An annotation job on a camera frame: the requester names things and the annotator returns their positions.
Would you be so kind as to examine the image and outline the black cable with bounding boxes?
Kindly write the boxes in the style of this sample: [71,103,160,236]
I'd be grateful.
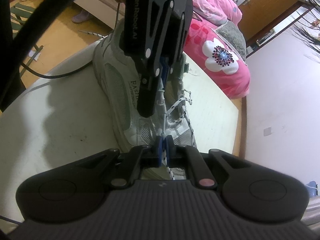
[19,2,121,79]

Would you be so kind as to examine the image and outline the green folding stool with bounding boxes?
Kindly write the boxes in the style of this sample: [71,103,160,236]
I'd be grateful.
[10,2,45,81]

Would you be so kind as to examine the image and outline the grey knitted cloth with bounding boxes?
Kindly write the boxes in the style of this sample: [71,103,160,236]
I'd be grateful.
[215,21,247,61]

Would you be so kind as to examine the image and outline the white wall switch plate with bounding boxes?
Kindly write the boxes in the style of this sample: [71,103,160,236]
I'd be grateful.
[263,127,272,137]

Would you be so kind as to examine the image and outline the white mint sneaker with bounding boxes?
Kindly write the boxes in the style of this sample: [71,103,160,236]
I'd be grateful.
[92,17,198,181]

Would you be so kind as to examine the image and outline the white black speckled shoelace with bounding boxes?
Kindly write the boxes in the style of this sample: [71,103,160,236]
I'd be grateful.
[157,87,198,181]

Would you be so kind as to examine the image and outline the brown wooden door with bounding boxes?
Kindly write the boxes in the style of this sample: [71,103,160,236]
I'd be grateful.
[238,0,297,41]

